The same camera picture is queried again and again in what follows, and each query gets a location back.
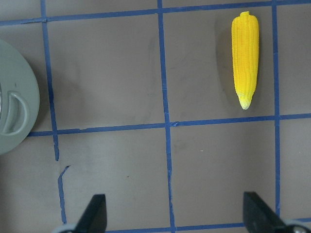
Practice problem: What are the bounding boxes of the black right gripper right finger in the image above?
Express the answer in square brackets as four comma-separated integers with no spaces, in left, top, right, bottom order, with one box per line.
[243,192,292,233]

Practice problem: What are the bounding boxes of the grey-green toy pot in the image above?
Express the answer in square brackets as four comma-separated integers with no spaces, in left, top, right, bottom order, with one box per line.
[0,40,40,155]

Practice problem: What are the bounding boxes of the yellow toy corn cob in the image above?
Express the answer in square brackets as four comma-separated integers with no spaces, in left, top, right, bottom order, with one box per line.
[231,11,259,110]

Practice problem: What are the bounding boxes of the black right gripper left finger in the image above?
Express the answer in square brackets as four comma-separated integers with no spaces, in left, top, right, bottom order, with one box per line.
[73,194,107,233]

